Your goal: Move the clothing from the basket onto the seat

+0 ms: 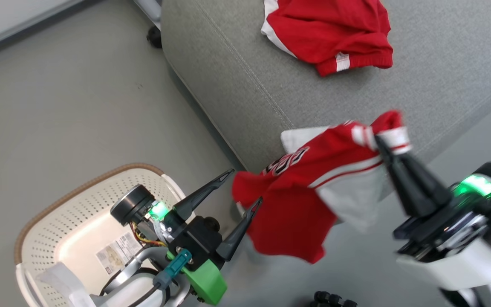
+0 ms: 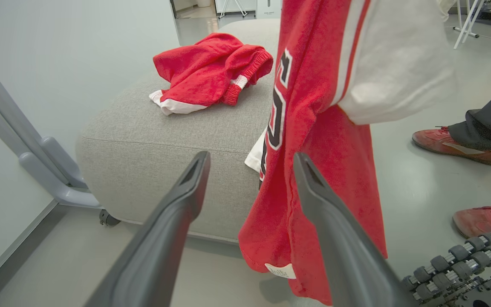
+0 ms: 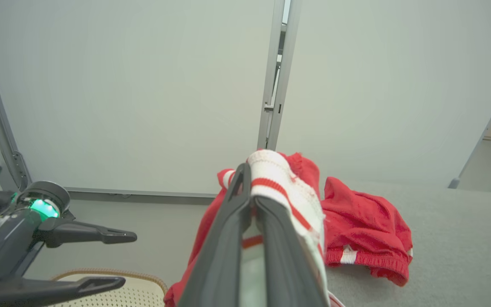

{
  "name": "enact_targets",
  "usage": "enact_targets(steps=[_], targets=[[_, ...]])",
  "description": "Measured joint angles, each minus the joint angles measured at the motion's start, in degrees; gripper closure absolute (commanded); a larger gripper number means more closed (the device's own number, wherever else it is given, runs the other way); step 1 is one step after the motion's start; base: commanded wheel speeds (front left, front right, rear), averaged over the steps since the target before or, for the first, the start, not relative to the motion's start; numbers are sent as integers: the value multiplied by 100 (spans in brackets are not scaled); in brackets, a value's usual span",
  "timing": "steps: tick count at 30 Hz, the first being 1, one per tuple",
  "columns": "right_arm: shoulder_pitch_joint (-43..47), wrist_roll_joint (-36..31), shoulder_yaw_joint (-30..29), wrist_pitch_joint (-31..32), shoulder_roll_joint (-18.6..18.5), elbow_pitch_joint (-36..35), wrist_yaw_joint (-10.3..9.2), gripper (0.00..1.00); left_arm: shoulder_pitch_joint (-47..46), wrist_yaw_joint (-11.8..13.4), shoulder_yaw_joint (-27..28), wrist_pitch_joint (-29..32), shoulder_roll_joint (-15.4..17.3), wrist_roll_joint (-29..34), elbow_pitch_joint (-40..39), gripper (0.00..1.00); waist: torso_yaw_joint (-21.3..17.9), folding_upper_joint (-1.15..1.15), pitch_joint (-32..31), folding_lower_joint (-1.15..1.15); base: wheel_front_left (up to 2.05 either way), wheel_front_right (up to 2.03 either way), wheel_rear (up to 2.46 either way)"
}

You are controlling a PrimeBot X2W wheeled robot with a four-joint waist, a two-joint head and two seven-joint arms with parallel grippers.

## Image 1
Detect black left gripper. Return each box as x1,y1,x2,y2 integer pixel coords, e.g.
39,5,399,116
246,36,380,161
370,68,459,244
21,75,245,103
162,169,263,273

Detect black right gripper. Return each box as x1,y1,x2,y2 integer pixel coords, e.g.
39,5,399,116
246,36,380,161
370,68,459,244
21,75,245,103
374,135,491,263

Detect red white sports jersey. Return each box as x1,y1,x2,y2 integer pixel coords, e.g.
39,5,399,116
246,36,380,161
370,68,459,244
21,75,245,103
232,110,413,264

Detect red shorts with white trim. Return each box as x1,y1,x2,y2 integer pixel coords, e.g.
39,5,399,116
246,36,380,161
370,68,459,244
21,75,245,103
260,0,394,77

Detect grey fabric sofa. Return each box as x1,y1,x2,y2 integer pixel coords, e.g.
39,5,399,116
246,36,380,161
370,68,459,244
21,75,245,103
160,0,491,202

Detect paper label sticker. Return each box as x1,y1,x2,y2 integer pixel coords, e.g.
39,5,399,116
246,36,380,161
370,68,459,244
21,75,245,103
95,232,143,274

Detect white perforated laundry basket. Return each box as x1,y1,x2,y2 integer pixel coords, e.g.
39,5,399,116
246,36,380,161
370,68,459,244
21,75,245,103
14,163,186,307

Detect black caster wheel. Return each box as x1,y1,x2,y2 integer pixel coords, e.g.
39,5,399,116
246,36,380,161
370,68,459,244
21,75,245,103
146,26,163,49

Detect black cable with teal connector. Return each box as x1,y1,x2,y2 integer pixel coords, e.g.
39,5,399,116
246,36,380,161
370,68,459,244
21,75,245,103
126,249,193,307

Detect black ribbed cable conduit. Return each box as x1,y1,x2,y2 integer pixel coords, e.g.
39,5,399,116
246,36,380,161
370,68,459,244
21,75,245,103
309,291,358,307

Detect grey partition frame leg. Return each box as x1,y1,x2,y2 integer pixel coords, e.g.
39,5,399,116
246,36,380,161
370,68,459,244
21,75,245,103
134,0,162,30

